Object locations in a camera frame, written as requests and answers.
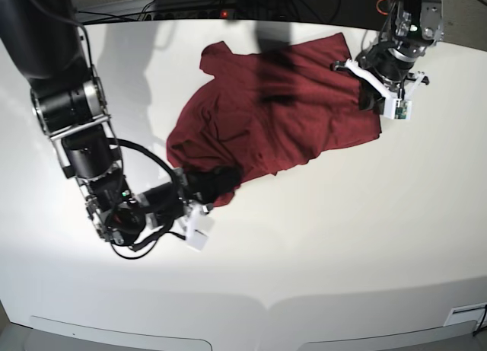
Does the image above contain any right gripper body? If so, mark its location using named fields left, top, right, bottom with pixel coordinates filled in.
left=138, top=168, right=200, bottom=229

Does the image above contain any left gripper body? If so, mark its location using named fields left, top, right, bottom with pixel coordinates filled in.
left=361, top=46, right=419, bottom=91

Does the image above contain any dark red long-sleeve shirt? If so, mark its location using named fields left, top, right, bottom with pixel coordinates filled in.
left=165, top=31, right=383, bottom=208

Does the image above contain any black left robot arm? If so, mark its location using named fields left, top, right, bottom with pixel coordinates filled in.
left=332, top=0, right=444, bottom=101

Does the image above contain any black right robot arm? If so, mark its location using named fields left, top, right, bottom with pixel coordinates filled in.
left=1, top=0, right=241, bottom=260

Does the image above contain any black power strip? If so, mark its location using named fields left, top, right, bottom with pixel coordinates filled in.
left=142, top=9, right=232, bottom=21

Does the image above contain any white label plate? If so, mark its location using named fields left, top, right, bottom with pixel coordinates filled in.
left=444, top=303, right=486, bottom=327

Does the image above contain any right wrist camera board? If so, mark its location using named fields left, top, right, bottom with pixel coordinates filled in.
left=185, top=231, right=208, bottom=252

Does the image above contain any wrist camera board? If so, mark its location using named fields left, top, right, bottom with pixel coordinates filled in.
left=383, top=97, right=412, bottom=120
left=185, top=231, right=208, bottom=252

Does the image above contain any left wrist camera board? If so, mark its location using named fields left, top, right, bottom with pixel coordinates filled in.
left=383, top=97, right=412, bottom=120

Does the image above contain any black cable bundle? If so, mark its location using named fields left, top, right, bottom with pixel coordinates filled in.
left=216, top=0, right=343, bottom=23

